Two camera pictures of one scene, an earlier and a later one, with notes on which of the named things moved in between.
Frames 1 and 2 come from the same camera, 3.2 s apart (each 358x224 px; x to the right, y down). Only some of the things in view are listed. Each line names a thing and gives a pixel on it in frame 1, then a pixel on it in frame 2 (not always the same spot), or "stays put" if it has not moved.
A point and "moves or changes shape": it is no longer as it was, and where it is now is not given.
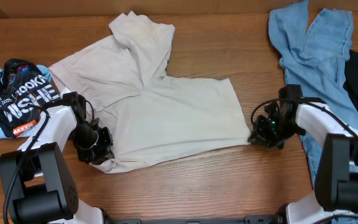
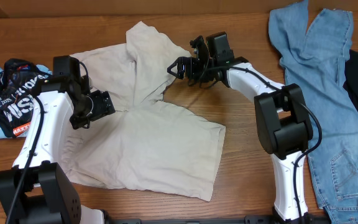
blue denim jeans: [313, 53] stays put
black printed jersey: [17, 96] stays put
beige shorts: [149, 117] moves or changes shape
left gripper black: [87, 157] to [104, 106]
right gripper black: [260, 137] to [190, 65]
